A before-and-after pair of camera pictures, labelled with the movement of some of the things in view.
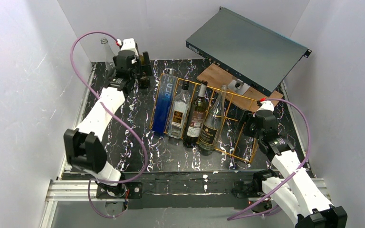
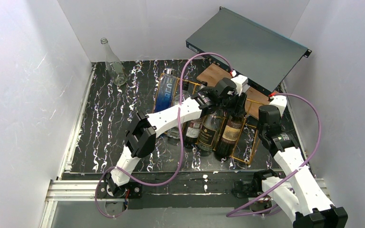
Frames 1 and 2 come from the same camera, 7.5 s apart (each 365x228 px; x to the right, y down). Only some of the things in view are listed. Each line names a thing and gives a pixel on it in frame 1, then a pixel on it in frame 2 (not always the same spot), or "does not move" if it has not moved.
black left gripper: [143, 70] → [238, 102]
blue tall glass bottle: [165, 102] does not move
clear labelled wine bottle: [211, 125] does not move
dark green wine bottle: [146, 72] → [229, 135]
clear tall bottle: [108, 55] does not move
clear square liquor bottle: [180, 113] does not move
